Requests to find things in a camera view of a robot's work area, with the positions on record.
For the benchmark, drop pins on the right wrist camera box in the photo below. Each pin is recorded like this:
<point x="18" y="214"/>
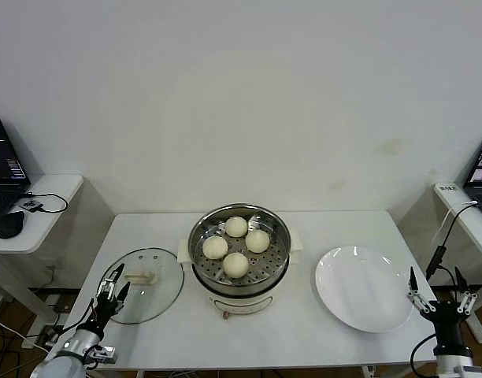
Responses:
<point x="471" y="371"/>

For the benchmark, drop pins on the small printed table label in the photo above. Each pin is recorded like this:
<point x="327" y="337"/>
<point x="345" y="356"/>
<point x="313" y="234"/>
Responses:
<point x="447" y="188"/>

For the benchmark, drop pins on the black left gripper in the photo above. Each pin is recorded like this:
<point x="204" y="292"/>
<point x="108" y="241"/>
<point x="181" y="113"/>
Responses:
<point x="101" y="313"/>

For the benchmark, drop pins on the small black usb hub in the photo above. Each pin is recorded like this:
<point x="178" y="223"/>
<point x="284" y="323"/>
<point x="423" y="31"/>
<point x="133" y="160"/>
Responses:
<point x="30" y="205"/>

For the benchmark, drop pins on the black laptop with mouse beside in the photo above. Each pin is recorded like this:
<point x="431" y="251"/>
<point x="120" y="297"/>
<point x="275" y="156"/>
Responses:
<point x="4" y="157"/>

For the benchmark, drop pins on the white side table with mouse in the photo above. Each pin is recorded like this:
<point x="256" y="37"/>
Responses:
<point x="56" y="189"/>

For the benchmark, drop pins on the white floor power strip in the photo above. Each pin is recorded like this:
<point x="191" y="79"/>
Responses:
<point x="34" y="341"/>

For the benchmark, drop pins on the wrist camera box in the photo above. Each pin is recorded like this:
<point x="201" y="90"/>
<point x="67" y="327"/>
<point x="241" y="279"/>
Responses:
<point x="105" y="353"/>
<point x="471" y="371"/>

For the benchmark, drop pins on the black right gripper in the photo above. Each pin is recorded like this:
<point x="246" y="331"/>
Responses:
<point x="447" y="319"/>

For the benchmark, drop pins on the white round plate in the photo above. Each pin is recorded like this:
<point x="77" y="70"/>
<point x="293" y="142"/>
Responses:
<point x="359" y="287"/>

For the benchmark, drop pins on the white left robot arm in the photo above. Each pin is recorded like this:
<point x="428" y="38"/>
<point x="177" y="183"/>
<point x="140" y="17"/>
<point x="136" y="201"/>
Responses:
<point x="64" y="362"/>

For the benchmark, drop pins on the stainless steel steamer basket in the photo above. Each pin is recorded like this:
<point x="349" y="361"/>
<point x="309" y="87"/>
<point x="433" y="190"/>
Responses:
<point x="272" y="267"/>

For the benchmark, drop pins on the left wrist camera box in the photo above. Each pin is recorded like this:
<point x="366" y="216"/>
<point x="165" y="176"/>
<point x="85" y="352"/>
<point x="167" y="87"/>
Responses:
<point x="105" y="353"/>

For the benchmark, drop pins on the black computer mouse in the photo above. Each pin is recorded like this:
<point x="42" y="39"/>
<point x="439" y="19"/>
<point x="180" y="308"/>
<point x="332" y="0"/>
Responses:
<point x="10" y="225"/>

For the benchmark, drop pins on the white side table with label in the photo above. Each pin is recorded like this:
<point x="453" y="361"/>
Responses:
<point x="477" y="236"/>

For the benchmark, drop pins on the white steamed baozi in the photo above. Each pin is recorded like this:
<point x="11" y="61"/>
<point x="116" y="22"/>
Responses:
<point x="215" y="247"/>
<point x="236" y="227"/>
<point x="236" y="265"/>
<point x="257" y="241"/>

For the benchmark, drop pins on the round glass lid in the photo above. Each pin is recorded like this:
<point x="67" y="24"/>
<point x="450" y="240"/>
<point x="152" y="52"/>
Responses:
<point x="154" y="299"/>

